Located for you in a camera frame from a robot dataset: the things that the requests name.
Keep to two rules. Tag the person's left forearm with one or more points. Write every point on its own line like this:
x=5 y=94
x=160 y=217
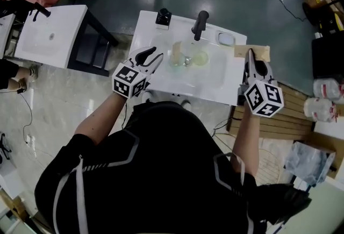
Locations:
x=99 y=117

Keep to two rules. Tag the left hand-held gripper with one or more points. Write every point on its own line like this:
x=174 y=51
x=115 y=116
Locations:
x=129 y=79

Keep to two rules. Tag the black box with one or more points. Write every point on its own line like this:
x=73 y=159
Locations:
x=329 y=58

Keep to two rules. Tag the black dispenser bottle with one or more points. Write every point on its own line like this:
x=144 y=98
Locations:
x=163 y=17

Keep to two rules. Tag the clear soap dish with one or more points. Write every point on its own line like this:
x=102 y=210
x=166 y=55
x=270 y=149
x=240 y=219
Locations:
x=226 y=38

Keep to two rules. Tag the yellow-green sponge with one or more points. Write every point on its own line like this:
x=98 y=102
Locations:
x=201 y=59

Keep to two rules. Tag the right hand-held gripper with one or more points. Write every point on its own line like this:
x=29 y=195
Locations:
x=264 y=98

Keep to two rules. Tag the wooden pallet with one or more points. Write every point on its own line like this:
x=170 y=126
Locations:
x=290 y=120

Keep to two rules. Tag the white washbasin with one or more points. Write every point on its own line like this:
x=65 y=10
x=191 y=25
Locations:
x=204 y=82
x=6 y=34
x=48 y=36

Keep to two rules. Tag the person's white shoe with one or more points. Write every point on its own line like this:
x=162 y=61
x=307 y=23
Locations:
x=186 y=104
x=147 y=95

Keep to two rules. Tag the person's black shirt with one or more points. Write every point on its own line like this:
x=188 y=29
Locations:
x=161 y=173

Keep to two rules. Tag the metal drain plug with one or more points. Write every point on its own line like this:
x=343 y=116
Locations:
x=188 y=60

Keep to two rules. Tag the clear plastic bag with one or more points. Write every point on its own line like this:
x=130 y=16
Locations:
x=309 y=163

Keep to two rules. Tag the black faucet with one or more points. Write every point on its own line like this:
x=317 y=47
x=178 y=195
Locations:
x=200 y=25
x=41 y=11

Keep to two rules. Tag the black washbasin stand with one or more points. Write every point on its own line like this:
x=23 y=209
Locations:
x=94 y=50

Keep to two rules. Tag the person's right forearm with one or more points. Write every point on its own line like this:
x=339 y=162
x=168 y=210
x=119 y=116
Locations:
x=246 y=144

